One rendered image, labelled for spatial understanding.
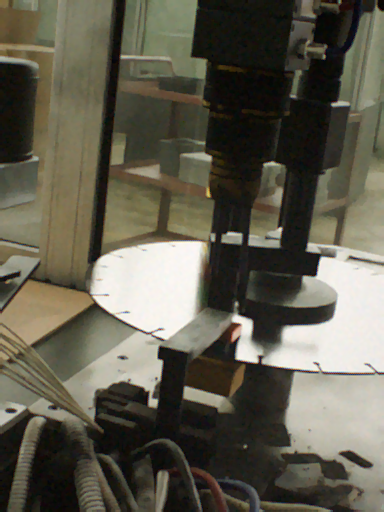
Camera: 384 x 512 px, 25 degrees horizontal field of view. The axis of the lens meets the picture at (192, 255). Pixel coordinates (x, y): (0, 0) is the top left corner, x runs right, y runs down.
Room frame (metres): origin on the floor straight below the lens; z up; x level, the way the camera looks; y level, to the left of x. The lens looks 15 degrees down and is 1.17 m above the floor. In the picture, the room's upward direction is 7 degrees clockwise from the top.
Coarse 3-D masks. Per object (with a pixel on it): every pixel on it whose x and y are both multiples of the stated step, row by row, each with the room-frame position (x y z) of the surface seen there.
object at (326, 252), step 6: (228, 234) 0.72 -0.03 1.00; (234, 234) 0.72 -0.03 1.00; (240, 234) 0.72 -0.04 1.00; (270, 234) 0.72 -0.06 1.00; (276, 234) 0.72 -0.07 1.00; (318, 246) 0.72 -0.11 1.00; (324, 246) 0.72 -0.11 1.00; (324, 252) 0.72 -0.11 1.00; (330, 252) 0.72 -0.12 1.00; (336, 252) 0.72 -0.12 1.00; (330, 258) 0.72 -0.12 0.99
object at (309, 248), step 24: (288, 192) 0.64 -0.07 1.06; (312, 192) 0.64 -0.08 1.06; (288, 216) 0.64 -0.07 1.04; (312, 216) 0.64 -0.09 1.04; (240, 240) 0.64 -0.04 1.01; (264, 240) 0.65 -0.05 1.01; (288, 240) 0.64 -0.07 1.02; (264, 264) 0.63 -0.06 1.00; (288, 264) 0.63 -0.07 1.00; (312, 264) 0.64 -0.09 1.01; (216, 288) 0.64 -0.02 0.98; (240, 288) 0.65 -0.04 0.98
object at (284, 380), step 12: (252, 372) 0.70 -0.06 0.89; (264, 372) 0.69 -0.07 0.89; (276, 372) 0.70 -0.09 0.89; (288, 372) 0.70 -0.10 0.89; (252, 384) 0.70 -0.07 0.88; (264, 384) 0.69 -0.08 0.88; (276, 384) 0.70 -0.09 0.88; (288, 384) 0.71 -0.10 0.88; (240, 396) 0.70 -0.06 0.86; (252, 396) 0.70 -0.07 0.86; (264, 396) 0.69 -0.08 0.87; (276, 396) 0.70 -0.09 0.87; (288, 396) 0.71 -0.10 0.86; (240, 408) 0.70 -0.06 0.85; (252, 408) 0.70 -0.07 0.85; (264, 408) 0.69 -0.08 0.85; (276, 408) 0.70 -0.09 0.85
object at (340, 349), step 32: (128, 256) 0.79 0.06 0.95; (160, 256) 0.80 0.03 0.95; (192, 256) 0.81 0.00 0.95; (96, 288) 0.68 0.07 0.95; (128, 288) 0.69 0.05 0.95; (160, 288) 0.70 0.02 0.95; (192, 288) 0.71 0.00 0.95; (352, 288) 0.78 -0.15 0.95; (128, 320) 0.61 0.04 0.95; (160, 320) 0.62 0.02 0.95; (256, 320) 0.65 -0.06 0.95; (288, 320) 0.66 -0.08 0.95; (320, 320) 0.67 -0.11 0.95; (352, 320) 0.68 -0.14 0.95; (224, 352) 0.57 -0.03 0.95; (256, 352) 0.58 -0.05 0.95; (288, 352) 0.59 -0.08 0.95; (320, 352) 0.60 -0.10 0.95; (352, 352) 0.61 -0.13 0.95
